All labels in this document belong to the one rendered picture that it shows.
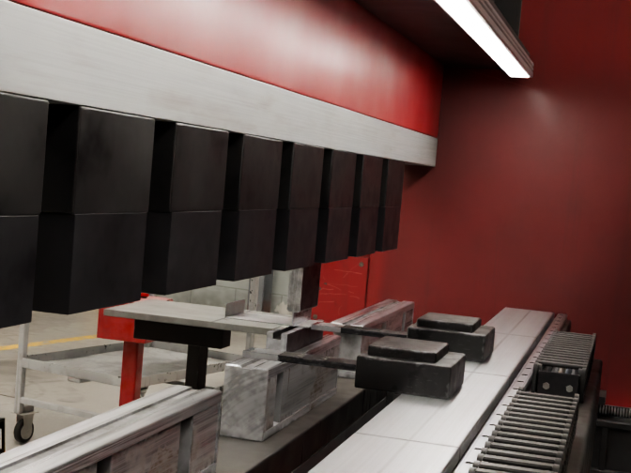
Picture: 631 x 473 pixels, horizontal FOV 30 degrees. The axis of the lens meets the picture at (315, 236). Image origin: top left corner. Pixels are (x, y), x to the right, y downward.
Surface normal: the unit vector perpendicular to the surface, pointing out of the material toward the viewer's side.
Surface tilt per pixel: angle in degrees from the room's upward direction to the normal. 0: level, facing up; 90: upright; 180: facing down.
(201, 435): 90
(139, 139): 90
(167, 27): 90
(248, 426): 90
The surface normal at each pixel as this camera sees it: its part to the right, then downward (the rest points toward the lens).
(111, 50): 0.96, 0.09
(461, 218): -0.26, 0.03
